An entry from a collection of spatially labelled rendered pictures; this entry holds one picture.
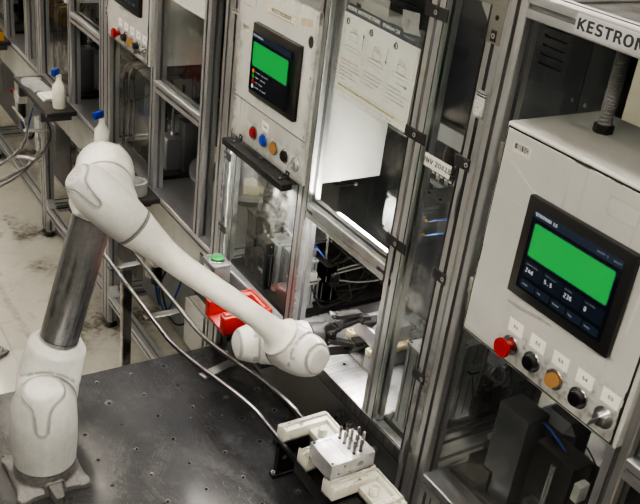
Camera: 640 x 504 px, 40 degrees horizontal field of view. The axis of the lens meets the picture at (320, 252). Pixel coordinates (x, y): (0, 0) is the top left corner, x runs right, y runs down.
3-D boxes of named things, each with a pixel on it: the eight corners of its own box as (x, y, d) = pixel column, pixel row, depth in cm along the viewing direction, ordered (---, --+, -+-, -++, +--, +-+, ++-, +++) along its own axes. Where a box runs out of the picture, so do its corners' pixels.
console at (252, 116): (222, 132, 262) (233, -26, 241) (304, 124, 276) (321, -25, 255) (292, 187, 231) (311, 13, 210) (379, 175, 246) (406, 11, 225)
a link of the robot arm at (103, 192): (154, 217, 194) (151, 192, 206) (93, 164, 185) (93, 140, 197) (112, 255, 197) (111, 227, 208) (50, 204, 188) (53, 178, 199)
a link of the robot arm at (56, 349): (7, 420, 226) (14, 370, 245) (70, 429, 232) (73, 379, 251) (76, 154, 196) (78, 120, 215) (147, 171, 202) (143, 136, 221)
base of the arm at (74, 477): (23, 518, 210) (22, 501, 208) (0, 461, 226) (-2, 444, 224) (97, 496, 220) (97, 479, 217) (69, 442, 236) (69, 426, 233)
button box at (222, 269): (200, 288, 270) (202, 254, 264) (223, 283, 274) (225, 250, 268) (211, 300, 264) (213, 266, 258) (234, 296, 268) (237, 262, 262)
